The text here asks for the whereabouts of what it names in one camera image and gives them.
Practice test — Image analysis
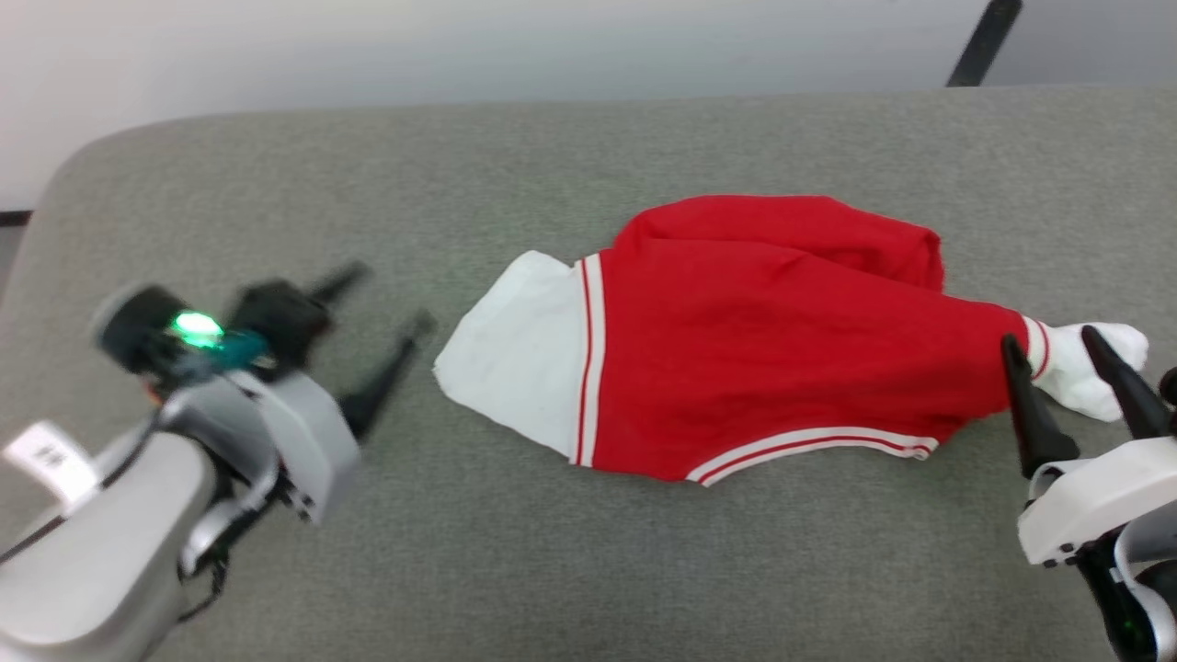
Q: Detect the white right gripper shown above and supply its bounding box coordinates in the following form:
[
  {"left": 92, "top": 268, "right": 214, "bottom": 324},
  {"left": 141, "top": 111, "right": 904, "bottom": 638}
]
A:
[{"left": 1000, "top": 325, "right": 1177, "bottom": 662}]

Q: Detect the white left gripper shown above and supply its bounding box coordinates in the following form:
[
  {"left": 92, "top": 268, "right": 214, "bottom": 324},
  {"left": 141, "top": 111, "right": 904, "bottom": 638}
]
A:
[{"left": 97, "top": 262, "right": 438, "bottom": 525}]

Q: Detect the red and white basketball jersey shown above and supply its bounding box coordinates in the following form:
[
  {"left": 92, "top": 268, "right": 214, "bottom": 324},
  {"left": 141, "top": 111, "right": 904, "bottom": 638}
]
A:
[{"left": 432, "top": 193, "right": 1150, "bottom": 488}]

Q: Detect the grey fabric sofa cushion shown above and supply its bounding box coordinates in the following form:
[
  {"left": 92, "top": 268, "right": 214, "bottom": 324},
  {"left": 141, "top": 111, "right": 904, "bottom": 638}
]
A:
[{"left": 0, "top": 85, "right": 1177, "bottom": 662}]

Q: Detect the white label tag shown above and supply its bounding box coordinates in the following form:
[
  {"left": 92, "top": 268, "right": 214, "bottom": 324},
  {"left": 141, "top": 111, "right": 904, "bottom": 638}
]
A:
[{"left": 3, "top": 421, "right": 99, "bottom": 505}]

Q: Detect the grey door panel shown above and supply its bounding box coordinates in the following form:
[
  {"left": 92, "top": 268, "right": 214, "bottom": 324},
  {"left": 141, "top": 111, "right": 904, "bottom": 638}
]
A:
[{"left": 986, "top": 0, "right": 1177, "bottom": 88}]

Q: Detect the black table leg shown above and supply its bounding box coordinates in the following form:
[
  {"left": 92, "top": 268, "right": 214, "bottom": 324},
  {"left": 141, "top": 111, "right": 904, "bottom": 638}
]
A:
[{"left": 947, "top": 0, "right": 1023, "bottom": 88}]

